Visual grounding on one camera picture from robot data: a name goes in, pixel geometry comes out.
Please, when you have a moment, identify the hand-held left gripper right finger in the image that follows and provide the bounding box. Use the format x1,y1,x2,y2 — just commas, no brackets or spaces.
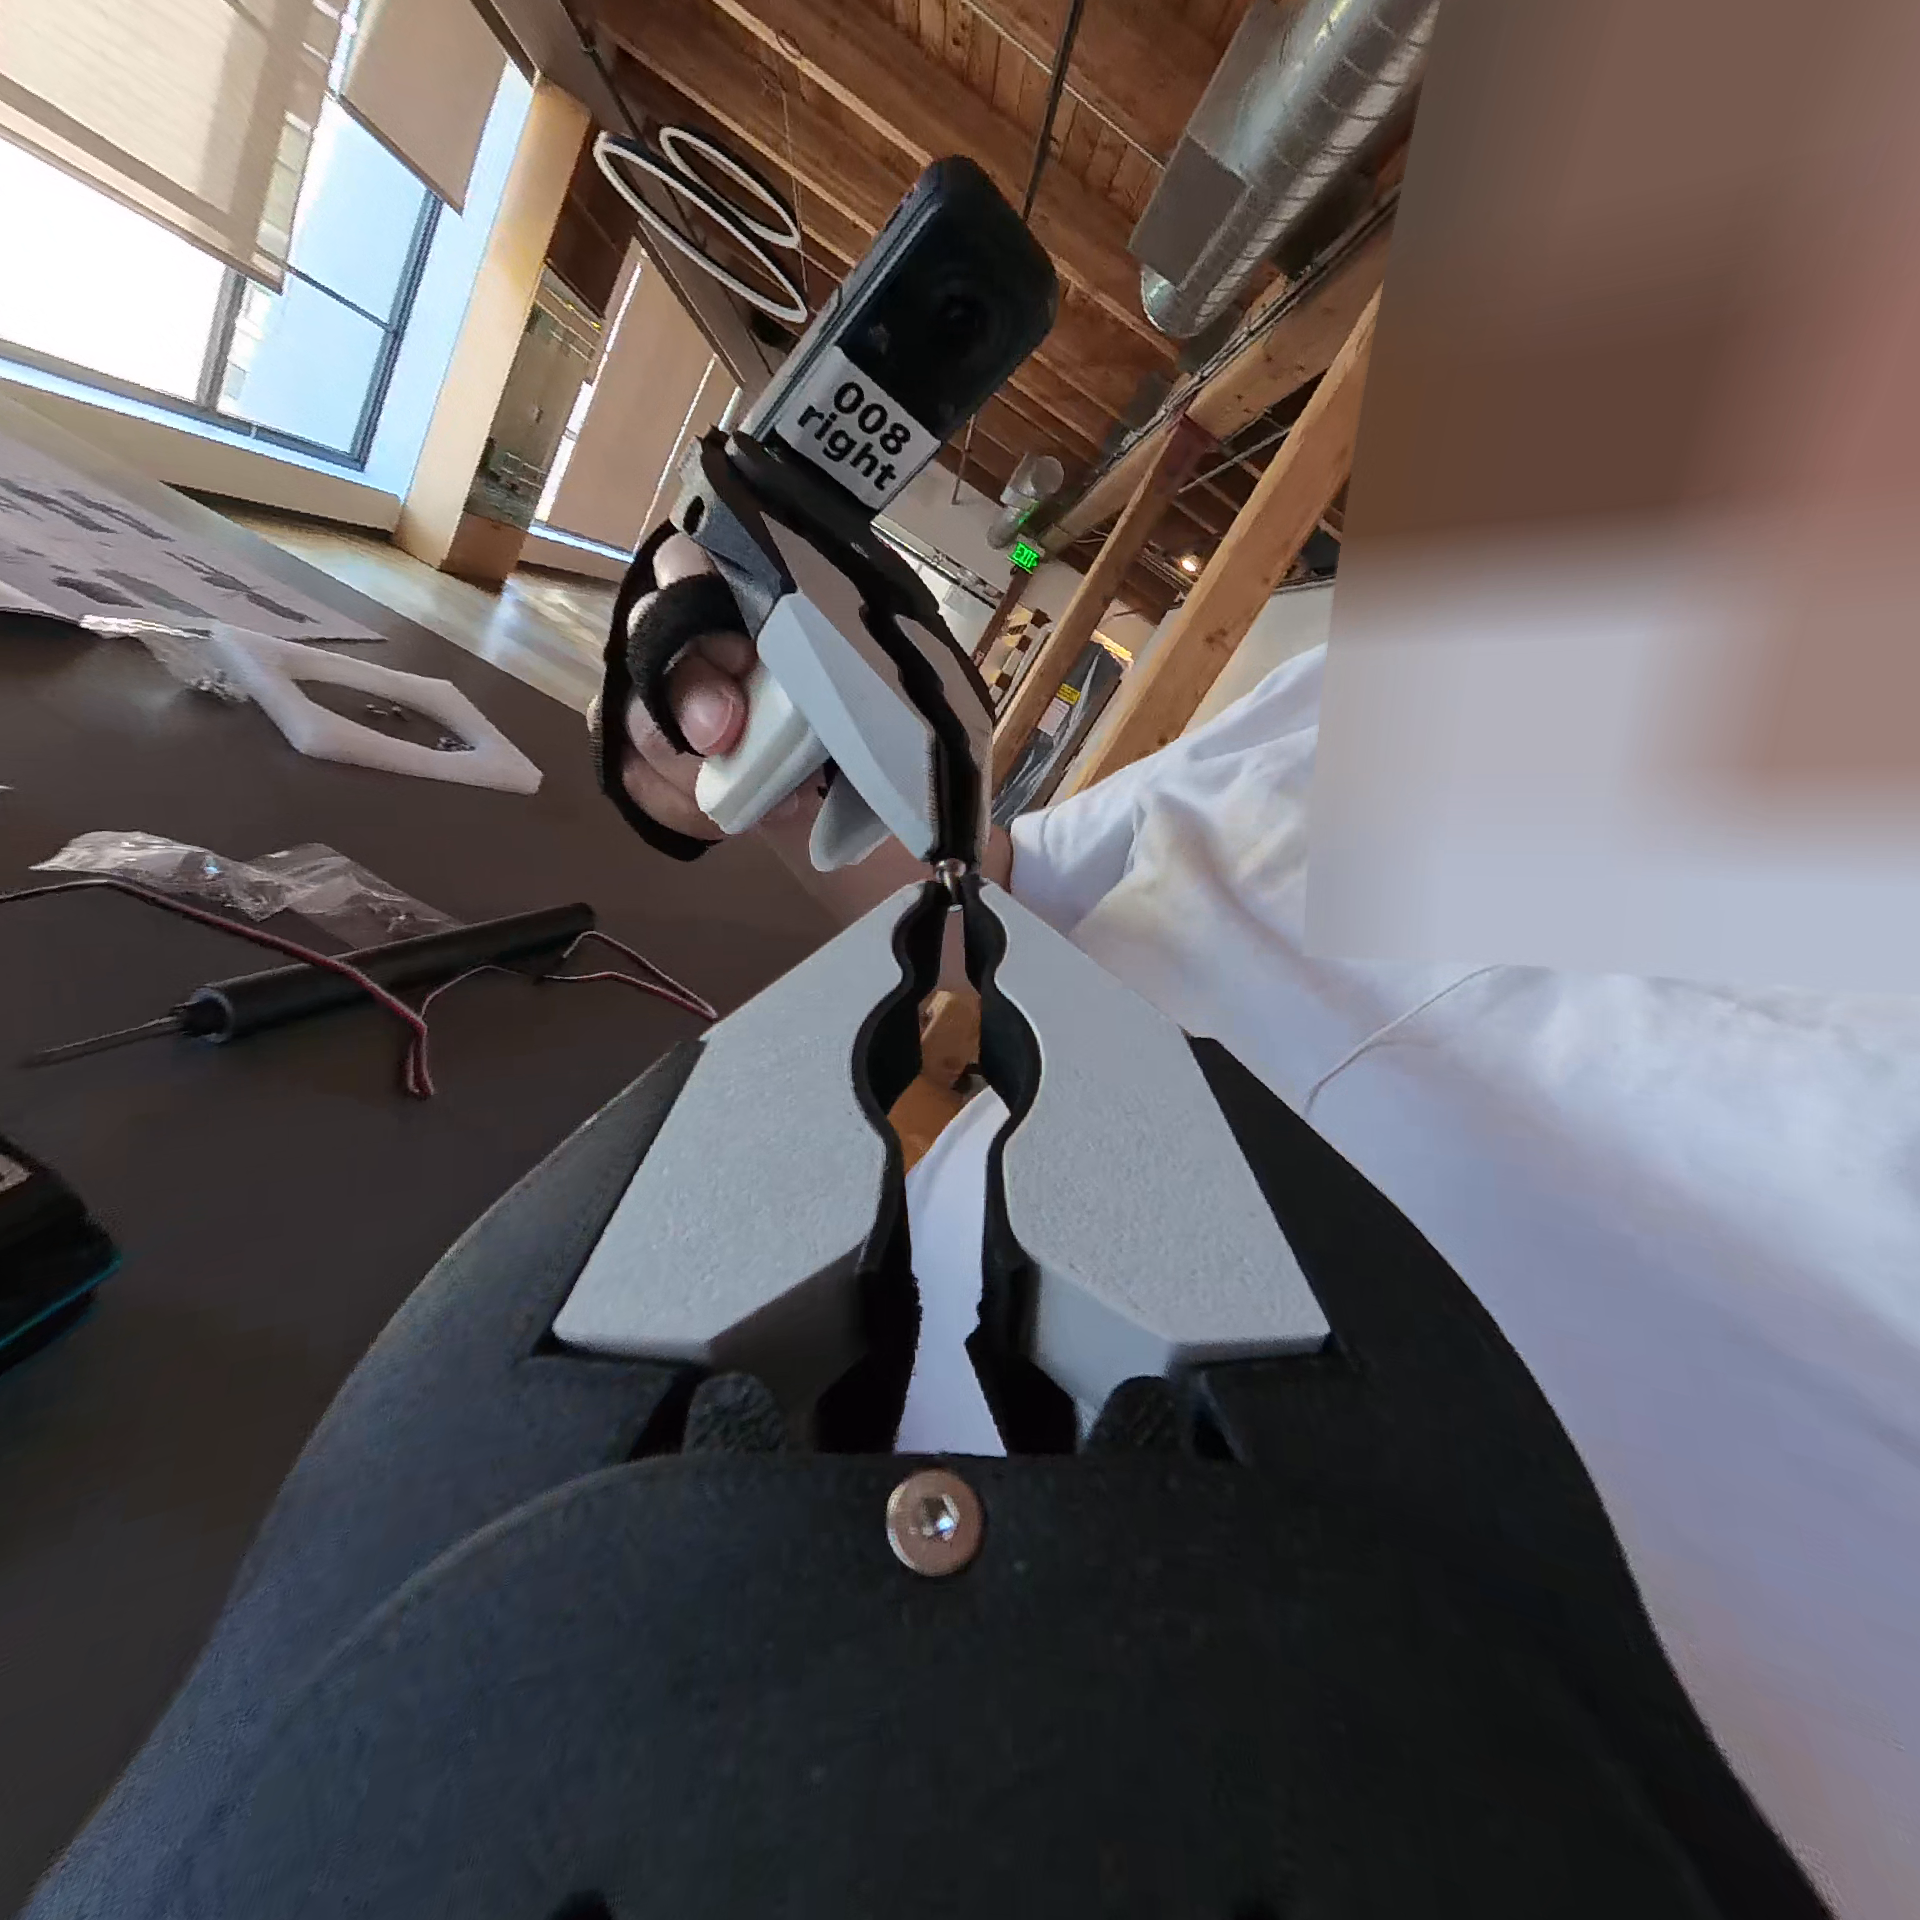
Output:
964,877,1335,1414

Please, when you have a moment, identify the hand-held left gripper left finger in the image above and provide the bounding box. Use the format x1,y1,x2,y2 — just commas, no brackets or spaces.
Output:
553,880,945,1370

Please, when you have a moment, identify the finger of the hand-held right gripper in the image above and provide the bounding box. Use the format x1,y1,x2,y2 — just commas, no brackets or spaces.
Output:
784,511,998,875
756,585,948,861

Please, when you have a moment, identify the white square foam frame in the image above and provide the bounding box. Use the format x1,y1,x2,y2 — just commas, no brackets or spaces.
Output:
206,621,547,798

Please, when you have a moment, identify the black screwdriver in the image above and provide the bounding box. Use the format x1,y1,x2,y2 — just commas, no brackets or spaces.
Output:
21,900,599,1070

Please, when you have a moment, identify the beige square column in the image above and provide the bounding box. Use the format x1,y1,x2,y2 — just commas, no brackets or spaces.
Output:
399,80,599,590

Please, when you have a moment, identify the flat clear parts bag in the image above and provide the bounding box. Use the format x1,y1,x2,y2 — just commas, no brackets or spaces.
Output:
221,840,459,935

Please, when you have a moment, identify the beige roller blind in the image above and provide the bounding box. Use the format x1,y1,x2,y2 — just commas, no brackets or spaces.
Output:
338,0,515,215
0,0,357,297

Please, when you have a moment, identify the tiny crumpled clear bag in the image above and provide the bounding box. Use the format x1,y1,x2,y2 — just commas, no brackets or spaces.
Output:
138,626,256,708

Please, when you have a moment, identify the crumpled clear parts bag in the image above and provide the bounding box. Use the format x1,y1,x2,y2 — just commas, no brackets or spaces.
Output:
29,830,228,891

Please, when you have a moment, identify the white printed instruction manual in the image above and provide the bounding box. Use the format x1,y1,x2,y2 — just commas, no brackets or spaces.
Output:
0,431,390,647

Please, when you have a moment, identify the white ring ceiling lamp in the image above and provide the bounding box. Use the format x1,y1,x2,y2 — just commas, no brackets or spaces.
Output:
592,130,815,325
656,125,807,252

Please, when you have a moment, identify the wooden support post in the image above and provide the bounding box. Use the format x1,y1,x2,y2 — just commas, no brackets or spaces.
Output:
1058,284,1385,800

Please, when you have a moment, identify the silver ventilation duct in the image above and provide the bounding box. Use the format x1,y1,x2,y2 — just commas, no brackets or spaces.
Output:
1128,0,1448,339

